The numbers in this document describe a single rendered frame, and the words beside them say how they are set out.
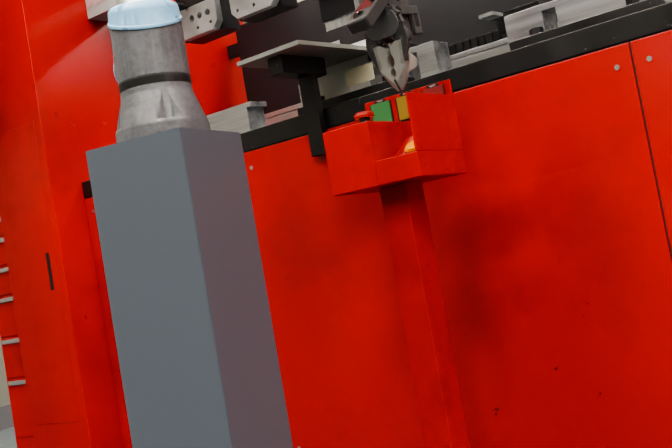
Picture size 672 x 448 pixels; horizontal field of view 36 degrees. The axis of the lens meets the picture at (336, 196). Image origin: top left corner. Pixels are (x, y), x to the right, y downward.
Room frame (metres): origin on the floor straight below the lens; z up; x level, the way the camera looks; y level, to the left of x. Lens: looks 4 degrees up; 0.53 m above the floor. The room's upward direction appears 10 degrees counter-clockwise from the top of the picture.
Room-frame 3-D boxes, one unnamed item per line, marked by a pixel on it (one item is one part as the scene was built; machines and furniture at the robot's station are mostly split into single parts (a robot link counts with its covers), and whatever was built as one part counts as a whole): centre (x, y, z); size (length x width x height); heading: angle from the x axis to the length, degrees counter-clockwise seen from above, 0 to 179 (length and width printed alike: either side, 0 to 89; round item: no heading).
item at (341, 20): (2.35, -0.08, 1.12); 0.10 x 0.02 x 0.10; 51
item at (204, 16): (2.62, 0.25, 1.25); 0.15 x 0.09 x 0.17; 51
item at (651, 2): (1.93, -0.52, 0.89); 0.30 x 0.05 x 0.03; 51
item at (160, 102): (1.64, 0.26, 0.82); 0.15 x 0.15 x 0.10
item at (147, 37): (1.65, 0.26, 0.94); 0.13 x 0.12 x 0.14; 12
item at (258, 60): (2.24, 0.01, 1.00); 0.26 x 0.18 x 0.01; 141
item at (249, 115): (2.70, 0.34, 0.92); 0.50 x 0.06 x 0.10; 51
